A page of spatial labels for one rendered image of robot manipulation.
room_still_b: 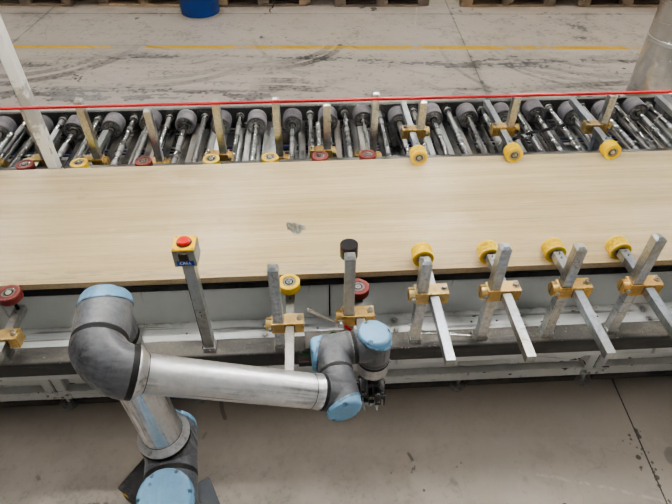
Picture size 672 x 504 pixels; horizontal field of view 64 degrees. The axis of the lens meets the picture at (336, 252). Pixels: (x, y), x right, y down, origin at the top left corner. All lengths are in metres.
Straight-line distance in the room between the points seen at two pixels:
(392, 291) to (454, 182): 0.63
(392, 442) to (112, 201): 1.65
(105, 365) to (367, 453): 1.64
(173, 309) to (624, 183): 2.04
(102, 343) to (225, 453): 1.53
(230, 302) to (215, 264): 0.18
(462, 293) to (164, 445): 1.25
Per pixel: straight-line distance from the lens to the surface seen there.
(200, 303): 1.86
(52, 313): 2.40
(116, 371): 1.17
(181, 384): 1.20
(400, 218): 2.25
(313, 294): 2.12
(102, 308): 1.24
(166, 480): 1.64
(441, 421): 2.70
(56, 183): 2.74
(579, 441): 2.84
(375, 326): 1.44
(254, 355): 2.03
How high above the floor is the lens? 2.30
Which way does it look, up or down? 43 degrees down
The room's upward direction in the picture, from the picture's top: straight up
